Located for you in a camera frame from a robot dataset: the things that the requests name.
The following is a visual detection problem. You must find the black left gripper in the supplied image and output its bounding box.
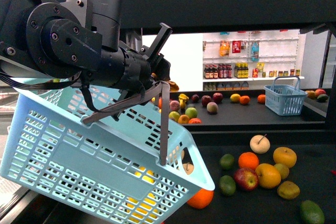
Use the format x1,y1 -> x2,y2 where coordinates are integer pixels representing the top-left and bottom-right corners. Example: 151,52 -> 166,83
140,23 -> 173,81

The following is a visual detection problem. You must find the light blue shopping basket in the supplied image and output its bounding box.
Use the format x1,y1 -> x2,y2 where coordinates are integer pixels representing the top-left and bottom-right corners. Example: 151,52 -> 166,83
1,87 -> 215,223

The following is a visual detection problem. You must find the yellow lemon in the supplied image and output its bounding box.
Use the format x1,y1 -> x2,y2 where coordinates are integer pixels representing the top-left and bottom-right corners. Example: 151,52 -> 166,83
134,166 -> 155,185

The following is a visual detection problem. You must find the black rear fruit tray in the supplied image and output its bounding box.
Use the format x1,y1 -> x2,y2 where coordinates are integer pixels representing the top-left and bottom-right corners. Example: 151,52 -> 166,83
185,90 -> 326,132

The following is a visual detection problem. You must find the white round pear centre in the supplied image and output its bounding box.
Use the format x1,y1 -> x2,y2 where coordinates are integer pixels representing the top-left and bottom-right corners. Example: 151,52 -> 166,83
181,150 -> 194,175

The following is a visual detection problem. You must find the green lime upper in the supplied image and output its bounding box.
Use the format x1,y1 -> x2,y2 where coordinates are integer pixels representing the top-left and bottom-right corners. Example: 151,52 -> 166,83
219,154 -> 235,170

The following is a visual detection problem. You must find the green lime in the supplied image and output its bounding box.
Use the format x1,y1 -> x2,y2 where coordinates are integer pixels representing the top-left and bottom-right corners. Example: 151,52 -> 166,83
219,175 -> 236,197
219,154 -> 235,170

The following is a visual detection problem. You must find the white pear with stem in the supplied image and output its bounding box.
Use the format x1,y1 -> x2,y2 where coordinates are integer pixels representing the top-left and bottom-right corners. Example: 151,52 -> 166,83
249,134 -> 270,154

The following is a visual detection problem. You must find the small blue basket rear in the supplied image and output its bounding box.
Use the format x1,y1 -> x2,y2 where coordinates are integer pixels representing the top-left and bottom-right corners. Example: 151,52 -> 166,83
264,76 -> 307,116

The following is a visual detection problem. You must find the small orange tangerine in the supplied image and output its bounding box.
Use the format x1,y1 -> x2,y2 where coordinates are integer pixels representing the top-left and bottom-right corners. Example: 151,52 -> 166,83
238,152 -> 259,170

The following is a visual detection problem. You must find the green lime lower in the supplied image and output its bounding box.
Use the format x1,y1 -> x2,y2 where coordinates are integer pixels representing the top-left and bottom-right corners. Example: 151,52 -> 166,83
219,175 -> 236,197

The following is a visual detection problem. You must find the large bumpy orange centre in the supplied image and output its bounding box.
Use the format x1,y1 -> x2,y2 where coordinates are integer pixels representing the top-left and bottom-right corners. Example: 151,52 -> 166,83
187,188 -> 214,209

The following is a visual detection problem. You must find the red apple in cluster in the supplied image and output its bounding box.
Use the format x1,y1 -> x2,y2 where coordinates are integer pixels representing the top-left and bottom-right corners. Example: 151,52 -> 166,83
234,167 -> 259,191

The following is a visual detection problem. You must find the yellow orange apple pear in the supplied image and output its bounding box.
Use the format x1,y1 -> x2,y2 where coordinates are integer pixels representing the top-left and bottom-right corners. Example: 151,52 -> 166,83
273,147 -> 297,168

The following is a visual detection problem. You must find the yellow orange round fruit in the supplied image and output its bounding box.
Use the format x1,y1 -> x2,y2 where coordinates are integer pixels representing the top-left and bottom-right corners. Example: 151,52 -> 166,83
255,163 -> 281,189

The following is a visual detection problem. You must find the small olive pear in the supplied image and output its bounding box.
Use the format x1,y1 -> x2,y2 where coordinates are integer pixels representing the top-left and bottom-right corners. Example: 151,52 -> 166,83
274,163 -> 290,180

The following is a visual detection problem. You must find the brownish green pear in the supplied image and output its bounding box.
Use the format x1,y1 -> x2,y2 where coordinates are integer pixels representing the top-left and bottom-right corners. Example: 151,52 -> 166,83
277,181 -> 300,200

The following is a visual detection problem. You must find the green avocado front right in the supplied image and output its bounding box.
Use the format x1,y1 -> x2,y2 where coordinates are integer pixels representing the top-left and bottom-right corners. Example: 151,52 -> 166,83
300,200 -> 325,224

